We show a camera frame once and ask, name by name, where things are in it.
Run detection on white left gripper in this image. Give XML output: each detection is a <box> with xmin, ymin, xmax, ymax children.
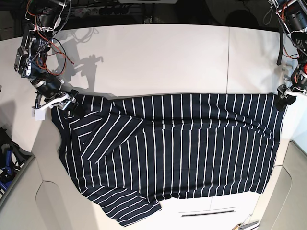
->
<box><xmin>276</xmin><ymin>84</ymin><xmax>307</xmax><ymax>112</ymax></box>

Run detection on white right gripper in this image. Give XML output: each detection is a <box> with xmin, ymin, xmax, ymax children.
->
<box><xmin>35</xmin><ymin>90</ymin><xmax>86</xmax><ymax>118</ymax></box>

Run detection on navy white striped T-shirt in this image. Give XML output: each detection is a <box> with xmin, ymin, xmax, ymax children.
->
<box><xmin>51</xmin><ymin>94</ymin><xmax>285</xmax><ymax>227</ymax></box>

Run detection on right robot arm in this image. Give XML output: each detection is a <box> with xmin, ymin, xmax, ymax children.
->
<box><xmin>14</xmin><ymin>0</ymin><xmax>85</xmax><ymax>120</ymax></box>

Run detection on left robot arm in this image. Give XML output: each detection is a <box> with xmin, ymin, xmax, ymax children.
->
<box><xmin>268</xmin><ymin>0</ymin><xmax>307</xmax><ymax>111</ymax></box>

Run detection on black metal ruler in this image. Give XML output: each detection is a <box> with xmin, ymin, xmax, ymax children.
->
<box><xmin>181</xmin><ymin>210</ymin><xmax>235</xmax><ymax>217</ymax></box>

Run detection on tools at table edge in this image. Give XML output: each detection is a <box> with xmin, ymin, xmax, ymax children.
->
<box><xmin>232</xmin><ymin>214</ymin><xmax>260</xmax><ymax>230</ymax></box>

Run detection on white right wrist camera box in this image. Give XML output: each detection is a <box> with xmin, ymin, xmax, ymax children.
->
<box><xmin>32</xmin><ymin>107</ymin><xmax>46</xmax><ymax>121</ymax></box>

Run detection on grey braided cable loop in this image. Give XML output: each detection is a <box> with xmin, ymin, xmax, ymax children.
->
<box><xmin>275</xmin><ymin>30</ymin><xmax>285</xmax><ymax>66</ymax></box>

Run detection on white cable loop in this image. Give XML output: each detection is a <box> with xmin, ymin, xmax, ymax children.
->
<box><xmin>263</xmin><ymin>2</ymin><xmax>276</xmax><ymax>26</ymax></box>

